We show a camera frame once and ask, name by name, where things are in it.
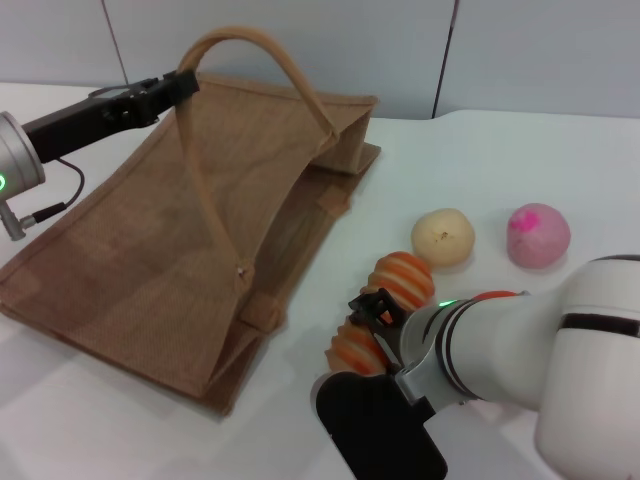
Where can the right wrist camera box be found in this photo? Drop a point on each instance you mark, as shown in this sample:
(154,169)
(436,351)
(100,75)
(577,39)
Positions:
(375,425)

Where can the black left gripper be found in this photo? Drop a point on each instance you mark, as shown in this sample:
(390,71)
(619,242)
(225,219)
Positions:
(100,117)

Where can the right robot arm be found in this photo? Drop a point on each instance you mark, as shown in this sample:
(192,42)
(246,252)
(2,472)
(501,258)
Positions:
(525,350)

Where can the orange toy apple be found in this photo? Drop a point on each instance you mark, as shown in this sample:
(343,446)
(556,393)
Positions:
(495,295)

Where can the orange striped bread loaf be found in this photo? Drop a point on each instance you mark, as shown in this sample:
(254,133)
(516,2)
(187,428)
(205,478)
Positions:
(405,280)

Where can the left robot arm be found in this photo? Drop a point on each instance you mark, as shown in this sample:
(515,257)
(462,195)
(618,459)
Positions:
(17,160)

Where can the pink round bun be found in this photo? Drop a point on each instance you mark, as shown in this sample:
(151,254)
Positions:
(537,240)

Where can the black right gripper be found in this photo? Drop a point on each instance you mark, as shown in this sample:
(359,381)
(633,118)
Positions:
(395,340)

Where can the brown jute handbag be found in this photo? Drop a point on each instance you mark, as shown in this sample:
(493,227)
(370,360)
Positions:
(150,240)

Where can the cream round bun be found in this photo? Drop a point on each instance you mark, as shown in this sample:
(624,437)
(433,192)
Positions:
(442,240)

